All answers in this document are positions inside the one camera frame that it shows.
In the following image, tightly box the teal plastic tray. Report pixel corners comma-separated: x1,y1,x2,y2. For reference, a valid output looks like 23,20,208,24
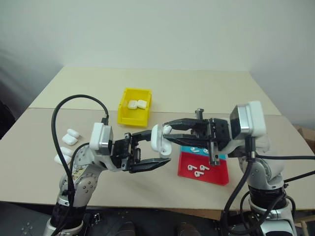
180,145,228,162

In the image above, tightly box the dark brown rounded shape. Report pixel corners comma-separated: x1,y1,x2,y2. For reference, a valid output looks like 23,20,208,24
176,222,198,236
120,220,136,236

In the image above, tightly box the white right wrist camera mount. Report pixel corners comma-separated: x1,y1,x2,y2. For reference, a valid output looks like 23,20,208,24
229,100,267,141

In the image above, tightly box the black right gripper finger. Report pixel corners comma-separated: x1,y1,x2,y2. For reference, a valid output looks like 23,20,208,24
163,118,205,131
162,133,210,148

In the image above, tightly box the yellow plastic bin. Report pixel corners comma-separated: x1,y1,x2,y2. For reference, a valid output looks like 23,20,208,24
117,87,153,127

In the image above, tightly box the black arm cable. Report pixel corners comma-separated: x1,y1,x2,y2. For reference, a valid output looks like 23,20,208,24
51,94,110,236
220,136,256,236

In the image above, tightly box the thick black cable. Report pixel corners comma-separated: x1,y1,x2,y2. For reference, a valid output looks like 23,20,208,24
254,153,315,161

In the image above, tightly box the light wooden frame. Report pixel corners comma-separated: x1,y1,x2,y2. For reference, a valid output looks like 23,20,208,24
294,215,315,236

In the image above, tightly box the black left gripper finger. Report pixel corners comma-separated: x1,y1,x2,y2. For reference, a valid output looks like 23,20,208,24
131,129,154,144
127,158,172,174

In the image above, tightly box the red plastic tray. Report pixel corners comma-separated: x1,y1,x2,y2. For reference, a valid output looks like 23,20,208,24
177,151,230,186

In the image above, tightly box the black bulky object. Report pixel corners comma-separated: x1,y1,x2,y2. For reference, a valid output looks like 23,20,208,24
0,99,13,141

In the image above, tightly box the brown cardboard box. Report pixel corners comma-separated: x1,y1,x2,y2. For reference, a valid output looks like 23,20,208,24
293,124,315,148

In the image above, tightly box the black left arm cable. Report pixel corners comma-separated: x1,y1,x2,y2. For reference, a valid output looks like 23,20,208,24
51,94,110,236

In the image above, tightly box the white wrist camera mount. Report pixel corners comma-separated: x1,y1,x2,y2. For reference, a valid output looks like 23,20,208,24
229,100,267,141
89,122,114,157

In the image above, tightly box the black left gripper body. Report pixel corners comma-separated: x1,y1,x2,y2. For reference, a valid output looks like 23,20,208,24
110,132,143,172

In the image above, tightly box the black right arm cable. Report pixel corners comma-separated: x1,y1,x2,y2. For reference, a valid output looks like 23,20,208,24
220,136,256,236

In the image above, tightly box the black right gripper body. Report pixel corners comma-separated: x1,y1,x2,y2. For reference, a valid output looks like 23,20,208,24
191,108,232,166

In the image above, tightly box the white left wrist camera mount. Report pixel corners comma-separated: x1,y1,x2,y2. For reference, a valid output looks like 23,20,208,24
89,122,114,157

